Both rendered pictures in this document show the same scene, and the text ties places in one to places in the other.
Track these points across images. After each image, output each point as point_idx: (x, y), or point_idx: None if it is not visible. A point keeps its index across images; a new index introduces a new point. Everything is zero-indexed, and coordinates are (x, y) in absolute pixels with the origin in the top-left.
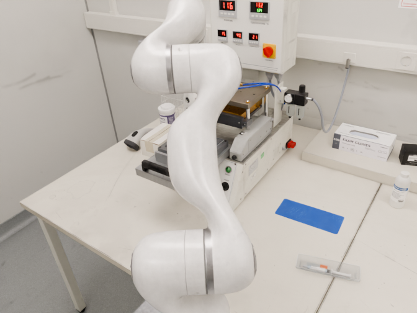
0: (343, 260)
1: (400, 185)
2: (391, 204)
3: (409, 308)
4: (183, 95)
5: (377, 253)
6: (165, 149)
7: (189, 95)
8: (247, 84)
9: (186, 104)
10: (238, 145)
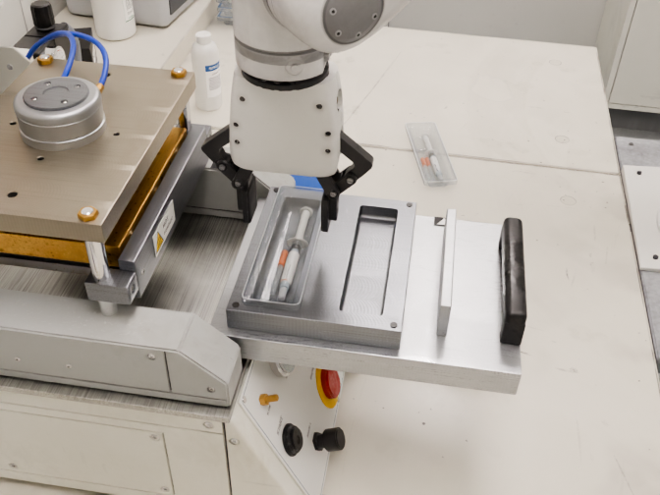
0: (392, 147)
1: (217, 56)
2: (217, 103)
3: (439, 96)
4: (331, 97)
5: (353, 119)
6: (397, 303)
7: (339, 75)
8: (71, 65)
9: (340, 119)
10: (273, 174)
